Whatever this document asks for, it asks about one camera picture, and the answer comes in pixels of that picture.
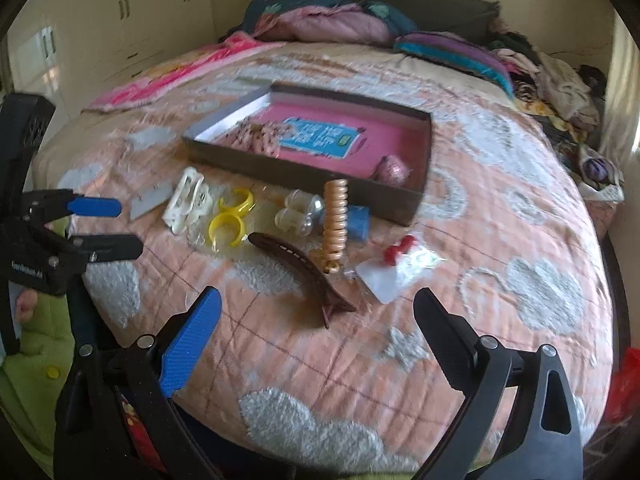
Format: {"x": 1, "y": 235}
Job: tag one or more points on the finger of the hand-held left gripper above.
{"x": 95, "y": 207}
{"x": 115, "y": 247}

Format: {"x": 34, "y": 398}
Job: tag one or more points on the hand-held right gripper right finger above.
{"x": 445, "y": 330}

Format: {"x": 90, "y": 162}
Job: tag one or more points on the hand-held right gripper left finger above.
{"x": 192, "y": 345}

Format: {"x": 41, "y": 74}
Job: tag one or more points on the bagged white switch plate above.
{"x": 382, "y": 282}

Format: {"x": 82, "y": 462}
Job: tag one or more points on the blue box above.
{"x": 359, "y": 222}

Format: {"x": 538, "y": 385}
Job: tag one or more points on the dark cardboard box pink inside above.
{"x": 300, "y": 175}

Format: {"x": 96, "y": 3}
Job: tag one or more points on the person's left hand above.
{"x": 25, "y": 307}

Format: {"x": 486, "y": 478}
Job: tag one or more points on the white hair clip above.
{"x": 189, "y": 182}
{"x": 185, "y": 220}

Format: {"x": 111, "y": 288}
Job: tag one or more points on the peach blanket with white clouds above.
{"x": 450, "y": 240}

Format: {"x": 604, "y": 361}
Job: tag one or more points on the red bow earrings packet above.
{"x": 400, "y": 250}

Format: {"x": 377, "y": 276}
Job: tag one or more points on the green cloth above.
{"x": 35, "y": 390}

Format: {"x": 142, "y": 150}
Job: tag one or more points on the brown banana hair clip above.
{"x": 300, "y": 265}

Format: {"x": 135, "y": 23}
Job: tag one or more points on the pink printed blanket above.
{"x": 165, "y": 77}

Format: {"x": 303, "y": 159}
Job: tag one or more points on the clear plastic capsule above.
{"x": 292, "y": 221}
{"x": 305, "y": 201}

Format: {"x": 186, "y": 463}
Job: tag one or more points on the pink glitter ball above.
{"x": 392, "y": 169}

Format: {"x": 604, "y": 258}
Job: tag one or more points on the cream wardrobe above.
{"x": 100, "y": 20}

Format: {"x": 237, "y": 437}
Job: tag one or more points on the red bag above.
{"x": 625, "y": 385}

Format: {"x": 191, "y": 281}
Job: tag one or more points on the patterned basket with clothes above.
{"x": 600, "y": 170}

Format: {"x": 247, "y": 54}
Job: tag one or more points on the blue printed card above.
{"x": 320, "y": 137}

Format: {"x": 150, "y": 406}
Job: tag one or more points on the pile of clothes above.
{"x": 555, "y": 80}

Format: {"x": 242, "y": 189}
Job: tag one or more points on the purple striped pillow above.
{"x": 450, "y": 50}

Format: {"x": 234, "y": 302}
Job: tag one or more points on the beige bedsheet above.
{"x": 360, "y": 60}

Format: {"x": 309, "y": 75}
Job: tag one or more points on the cream curtain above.
{"x": 622, "y": 100}

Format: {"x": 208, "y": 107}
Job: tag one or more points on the pink and blue quilt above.
{"x": 325, "y": 25}

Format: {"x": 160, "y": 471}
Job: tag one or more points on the dark green headboard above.
{"x": 440, "y": 10}

